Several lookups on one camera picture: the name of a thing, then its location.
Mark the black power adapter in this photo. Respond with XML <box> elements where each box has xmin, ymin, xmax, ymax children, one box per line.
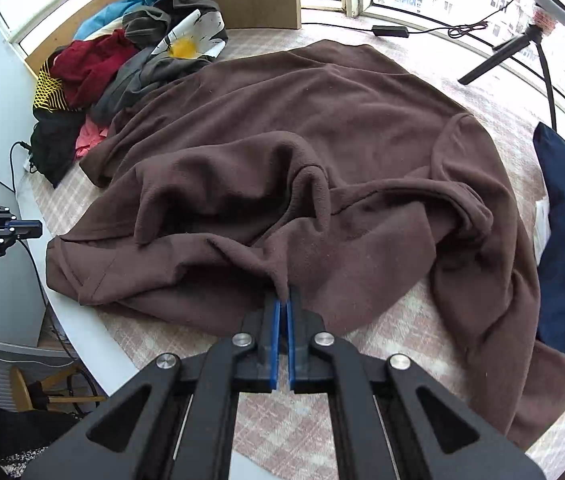
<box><xmin>371</xmin><ymin>24</ymin><xmax>411</xmax><ymax>38</ymax></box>

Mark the light wooden plank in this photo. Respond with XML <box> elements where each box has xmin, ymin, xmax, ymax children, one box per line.
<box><xmin>25</xmin><ymin>0</ymin><xmax>133</xmax><ymax>76</ymax></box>

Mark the black tweed cardigan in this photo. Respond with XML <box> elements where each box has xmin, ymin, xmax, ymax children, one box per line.
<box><xmin>0</xmin><ymin>394</ymin><xmax>80</xmax><ymax>480</ymax></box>

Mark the light blue garment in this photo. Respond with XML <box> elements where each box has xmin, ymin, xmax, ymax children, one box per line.
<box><xmin>73</xmin><ymin>0</ymin><xmax>168</xmax><ymax>41</ymax></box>

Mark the wooden stool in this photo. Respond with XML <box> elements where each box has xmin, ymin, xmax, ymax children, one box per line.
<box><xmin>10</xmin><ymin>364</ymin><xmax>107</xmax><ymax>413</ymax></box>

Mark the thin black adapter cable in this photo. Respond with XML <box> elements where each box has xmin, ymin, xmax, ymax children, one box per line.
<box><xmin>300</xmin><ymin>0</ymin><xmax>528</xmax><ymax>38</ymax></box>

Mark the white cloth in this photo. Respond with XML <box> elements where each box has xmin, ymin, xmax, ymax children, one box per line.
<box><xmin>533</xmin><ymin>199</ymin><xmax>554</xmax><ymax>267</ymax></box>

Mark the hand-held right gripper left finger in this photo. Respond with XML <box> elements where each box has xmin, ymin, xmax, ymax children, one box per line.
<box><xmin>22</xmin><ymin>285</ymin><xmax>283</xmax><ymax>480</ymax></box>

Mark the yellow black patterned garment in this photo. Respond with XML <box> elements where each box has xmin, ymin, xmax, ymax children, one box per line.
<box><xmin>32</xmin><ymin>57</ymin><xmax>76</xmax><ymax>113</ymax></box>

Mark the white printed garment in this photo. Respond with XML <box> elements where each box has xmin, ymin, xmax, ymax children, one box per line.
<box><xmin>150</xmin><ymin>10</ymin><xmax>228</xmax><ymax>61</ymax></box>

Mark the brown fleece garment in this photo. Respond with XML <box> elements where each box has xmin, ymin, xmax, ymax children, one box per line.
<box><xmin>45</xmin><ymin>40</ymin><xmax>565</xmax><ymax>451</ymax></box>

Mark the grey ribbed panel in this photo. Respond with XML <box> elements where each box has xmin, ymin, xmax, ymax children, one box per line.
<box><xmin>0</xmin><ymin>332</ymin><xmax>79</xmax><ymax>386</ymax></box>

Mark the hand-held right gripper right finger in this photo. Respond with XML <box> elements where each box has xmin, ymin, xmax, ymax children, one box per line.
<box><xmin>287</xmin><ymin>285</ymin><xmax>546</xmax><ymax>480</ymax></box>

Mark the black wall cable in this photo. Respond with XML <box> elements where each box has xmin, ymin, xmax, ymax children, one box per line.
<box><xmin>9</xmin><ymin>140</ymin><xmax>80</xmax><ymax>361</ymax></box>

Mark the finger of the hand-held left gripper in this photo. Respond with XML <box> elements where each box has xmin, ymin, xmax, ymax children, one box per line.
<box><xmin>0</xmin><ymin>201</ymin><xmax>43</xmax><ymax>243</ymax></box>

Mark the dark grey garment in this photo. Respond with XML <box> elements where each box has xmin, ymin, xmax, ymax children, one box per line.
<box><xmin>122</xmin><ymin>0</ymin><xmax>223</xmax><ymax>46</ymax></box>

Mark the dark red garment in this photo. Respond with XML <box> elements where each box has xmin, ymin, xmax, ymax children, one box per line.
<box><xmin>50</xmin><ymin>29</ymin><xmax>140</xmax><ymax>110</ymax></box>

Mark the pink garment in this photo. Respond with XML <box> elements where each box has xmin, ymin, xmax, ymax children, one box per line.
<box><xmin>75</xmin><ymin>117</ymin><xmax>110</xmax><ymax>160</ymax></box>

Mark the black tripod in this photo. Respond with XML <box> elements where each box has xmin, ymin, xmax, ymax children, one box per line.
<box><xmin>457</xmin><ymin>7</ymin><xmax>561</xmax><ymax>133</ymax></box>

